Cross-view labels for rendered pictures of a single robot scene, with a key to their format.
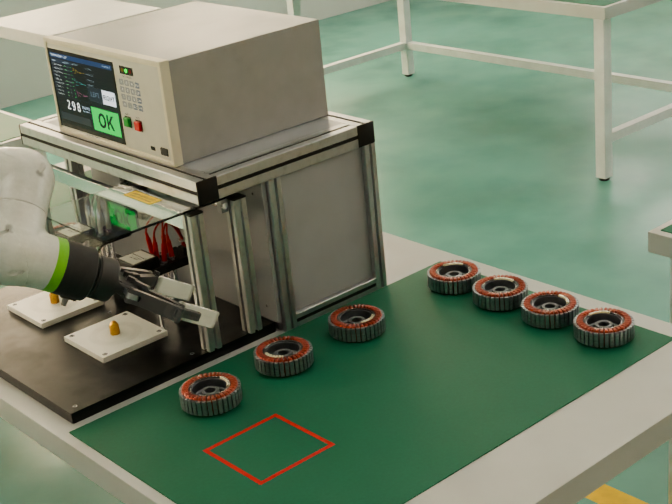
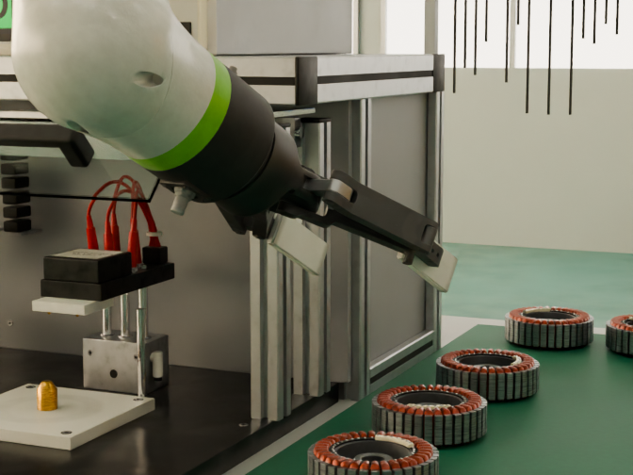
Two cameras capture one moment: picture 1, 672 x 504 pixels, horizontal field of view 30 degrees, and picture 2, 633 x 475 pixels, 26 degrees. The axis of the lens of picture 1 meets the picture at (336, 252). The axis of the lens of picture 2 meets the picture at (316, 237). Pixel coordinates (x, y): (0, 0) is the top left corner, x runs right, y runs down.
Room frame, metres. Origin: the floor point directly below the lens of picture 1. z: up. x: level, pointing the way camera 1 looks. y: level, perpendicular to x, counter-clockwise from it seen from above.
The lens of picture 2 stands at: (1.02, 0.82, 1.13)
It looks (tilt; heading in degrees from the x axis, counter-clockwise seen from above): 8 degrees down; 332
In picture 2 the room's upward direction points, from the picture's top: straight up
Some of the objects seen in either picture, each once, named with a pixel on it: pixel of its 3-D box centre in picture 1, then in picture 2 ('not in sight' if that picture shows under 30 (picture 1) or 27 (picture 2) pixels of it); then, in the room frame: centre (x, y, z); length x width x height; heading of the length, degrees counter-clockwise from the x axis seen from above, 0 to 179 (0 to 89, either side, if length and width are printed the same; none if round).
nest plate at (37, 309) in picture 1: (55, 304); not in sight; (2.46, 0.61, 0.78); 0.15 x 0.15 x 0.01; 39
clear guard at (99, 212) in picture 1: (121, 223); (123, 145); (2.21, 0.40, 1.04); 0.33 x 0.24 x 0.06; 129
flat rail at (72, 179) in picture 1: (106, 192); not in sight; (2.43, 0.45, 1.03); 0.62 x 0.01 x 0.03; 39
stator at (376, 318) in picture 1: (356, 323); (487, 374); (2.23, -0.03, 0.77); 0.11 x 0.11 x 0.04
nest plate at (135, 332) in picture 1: (115, 336); (47, 414); (2.27, 0.46, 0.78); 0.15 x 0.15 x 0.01; 39
